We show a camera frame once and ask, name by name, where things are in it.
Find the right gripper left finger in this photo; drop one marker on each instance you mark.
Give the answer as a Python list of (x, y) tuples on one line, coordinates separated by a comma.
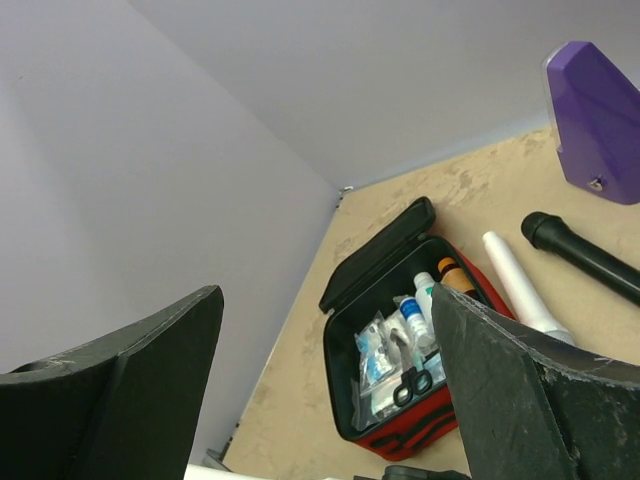
[(123, 406)]

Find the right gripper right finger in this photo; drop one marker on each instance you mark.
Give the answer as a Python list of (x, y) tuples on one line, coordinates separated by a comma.
[(530, 406)]

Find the red black medicine case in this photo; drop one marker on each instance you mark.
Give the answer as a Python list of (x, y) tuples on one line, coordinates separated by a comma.
[(375, 279)]

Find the purple metronome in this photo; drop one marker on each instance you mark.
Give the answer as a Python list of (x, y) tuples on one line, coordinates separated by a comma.
[(595, 112)]

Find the small blue label bottle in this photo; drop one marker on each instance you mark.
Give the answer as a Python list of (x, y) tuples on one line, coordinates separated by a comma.
[(421, 329)]

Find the white plastic bottle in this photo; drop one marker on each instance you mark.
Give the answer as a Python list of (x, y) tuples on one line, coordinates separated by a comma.
[(424, 284)]

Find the brown medicine bottle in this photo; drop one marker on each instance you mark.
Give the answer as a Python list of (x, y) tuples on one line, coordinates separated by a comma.
[(455, 277)]

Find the black handled scissors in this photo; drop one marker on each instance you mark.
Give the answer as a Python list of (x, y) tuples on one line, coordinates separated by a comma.
[(413, 382)]

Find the white gauze packet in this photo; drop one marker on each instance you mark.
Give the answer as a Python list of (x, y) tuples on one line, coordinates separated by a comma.
[(375, 406)]

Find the black microphone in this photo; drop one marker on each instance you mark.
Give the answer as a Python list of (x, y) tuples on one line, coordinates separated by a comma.
[(551, 234)]

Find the blue pouch packet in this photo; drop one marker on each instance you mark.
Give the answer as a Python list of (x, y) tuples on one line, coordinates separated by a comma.
[(433, 364)]

